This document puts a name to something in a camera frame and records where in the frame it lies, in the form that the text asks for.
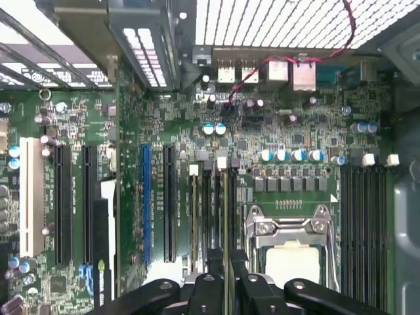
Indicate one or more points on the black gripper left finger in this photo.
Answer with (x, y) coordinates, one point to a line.
(207, 295)

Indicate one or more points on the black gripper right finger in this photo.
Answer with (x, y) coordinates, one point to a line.
(252, 295)

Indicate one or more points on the green RAM stick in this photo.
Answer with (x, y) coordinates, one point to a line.
(225, 213)

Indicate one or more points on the RAM slot with white clips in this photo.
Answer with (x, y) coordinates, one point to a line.
(221, 163)
(382, 229)
(193, 170)
(357, 229)

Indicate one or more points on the CPU socket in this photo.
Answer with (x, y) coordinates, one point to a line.
(258, 260)

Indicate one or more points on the silver CPU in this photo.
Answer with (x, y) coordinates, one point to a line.
(292, 262)

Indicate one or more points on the metal locking lever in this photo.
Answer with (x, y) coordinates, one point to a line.
(252, 229)
(332, 256)

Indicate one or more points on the black expansion slot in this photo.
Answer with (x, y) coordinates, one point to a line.
(170, 203)
(88, 197)
(63, 203)

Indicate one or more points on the blue expansion slot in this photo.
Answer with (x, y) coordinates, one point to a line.
(145, 203)

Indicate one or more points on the blue SATA ports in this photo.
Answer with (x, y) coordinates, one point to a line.
(86, 279)

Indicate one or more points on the green motherboard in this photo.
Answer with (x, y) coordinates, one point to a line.
(295, 131)

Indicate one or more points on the black open PC case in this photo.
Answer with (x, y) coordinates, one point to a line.
(407, 213)

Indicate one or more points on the white expansion slot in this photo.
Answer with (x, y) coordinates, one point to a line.
(31, 197)

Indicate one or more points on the silver ethernet port block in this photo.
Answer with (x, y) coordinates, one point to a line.
(304, 77)
(278, 70)

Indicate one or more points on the silver USB port block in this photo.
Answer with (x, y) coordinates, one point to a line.
(225, 70)
(250, 70)

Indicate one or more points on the blue port connector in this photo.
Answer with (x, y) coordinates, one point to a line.
(329, 73)

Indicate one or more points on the metal socket cover frame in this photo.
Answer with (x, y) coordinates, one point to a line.
(282, 238)

